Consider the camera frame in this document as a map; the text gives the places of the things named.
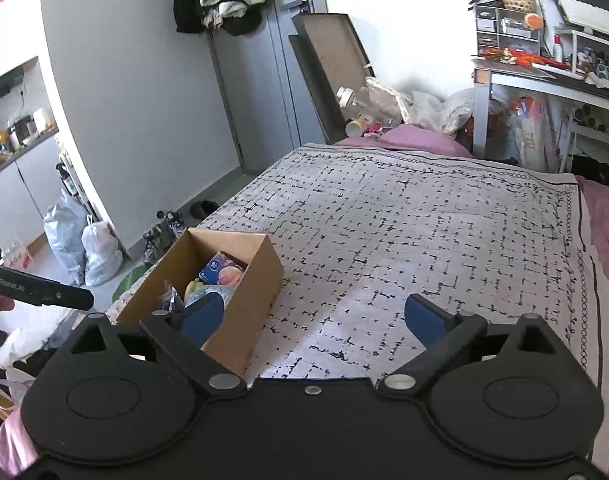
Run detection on blue fuzzy plush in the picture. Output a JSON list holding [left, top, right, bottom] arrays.
[[184, 284, 236, 311]]

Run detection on blue planet print packet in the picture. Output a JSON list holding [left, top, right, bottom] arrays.
[[198, 252, 247, 287]]

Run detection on black item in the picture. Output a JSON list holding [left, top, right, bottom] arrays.
[[159, 283, 185, 313]]

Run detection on burger squishy toy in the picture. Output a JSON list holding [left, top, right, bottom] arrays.
[[184, 278, 205, 304]]

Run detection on brown cardboard box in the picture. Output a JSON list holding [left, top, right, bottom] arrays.
[[107, 228, 284, 375]]

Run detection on green cartoon floor mat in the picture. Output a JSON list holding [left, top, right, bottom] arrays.
[[112, 264, 148, 301]]

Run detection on kitchen counter cabinet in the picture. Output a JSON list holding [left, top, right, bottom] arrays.
[[0, 133, 62, 254]]

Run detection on grey garbage bag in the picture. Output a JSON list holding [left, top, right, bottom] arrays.
[[43, 191, 88, 286]]

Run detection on grey sneakers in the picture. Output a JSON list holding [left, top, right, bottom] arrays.
[[143, 211, 186, 266]]

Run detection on white garbage bag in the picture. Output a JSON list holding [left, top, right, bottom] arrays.
[[81, 217, 123, 287]]

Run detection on dark slippers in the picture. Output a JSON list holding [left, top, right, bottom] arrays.
[[190, 200, 219, 222]]

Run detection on white black patterned bedspread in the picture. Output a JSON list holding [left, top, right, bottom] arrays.
[[205, 145, 609, 386]]

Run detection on pink pillow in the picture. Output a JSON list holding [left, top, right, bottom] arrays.
[[337, 124, 472, 158]]

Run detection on white plastic bags pile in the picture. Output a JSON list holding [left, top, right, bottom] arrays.
[[365, 77, 475, 138]]

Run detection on paper cup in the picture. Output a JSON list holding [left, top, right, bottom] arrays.
[[345, 117, 369, 138]]

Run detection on clear plastic jar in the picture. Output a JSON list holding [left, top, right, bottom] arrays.
[[336, 87, 370, 119]]

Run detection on white desk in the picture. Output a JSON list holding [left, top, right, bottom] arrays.
[[472, 58, 609, 159]]

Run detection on brown folded board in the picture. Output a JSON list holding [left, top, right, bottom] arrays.
[[289, 13, 375, 144]]

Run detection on grey drawer organizer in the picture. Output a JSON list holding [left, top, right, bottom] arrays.
[[473, 6, 540, 54]]

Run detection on wicker basket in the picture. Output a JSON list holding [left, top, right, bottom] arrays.
[[502, 0, 536, 13]]

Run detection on white keyboard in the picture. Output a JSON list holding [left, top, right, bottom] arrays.
[[557, 0, 609, 36]]

